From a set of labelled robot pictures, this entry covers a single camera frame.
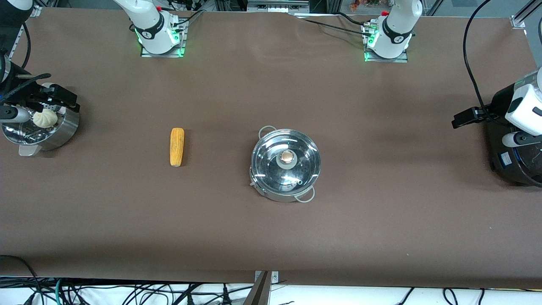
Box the aluminium corner frame profile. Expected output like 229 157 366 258
8 5 43 61
510 0 542 29

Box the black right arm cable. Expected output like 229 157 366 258
17 22 52 83

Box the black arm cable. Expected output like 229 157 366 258
17 22 52 83
462 0 495 116

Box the grey control box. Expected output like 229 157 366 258
247 0 311 14

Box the brown table cover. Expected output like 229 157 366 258
0 7 542 289

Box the yellow corn cob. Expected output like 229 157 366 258
170 128 185 167

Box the glass lid with wooden knob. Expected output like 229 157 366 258
251 129 321 198

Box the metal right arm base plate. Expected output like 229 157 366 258
141 17 187 57

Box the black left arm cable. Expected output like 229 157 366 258
462 0 495 116

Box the black table cable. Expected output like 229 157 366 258
296 16 370 36
171 9 205 28
338 11 371 27

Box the white steamed bun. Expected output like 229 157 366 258
33 109 58 129

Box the aluminium frame post with bracket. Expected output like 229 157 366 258
243 270 280 305

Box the steel steamer pot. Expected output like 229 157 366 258
1 83 80 157

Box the steel pot with lid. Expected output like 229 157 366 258
249 125 321 203

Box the black rice cooker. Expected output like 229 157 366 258
485 119 542 188

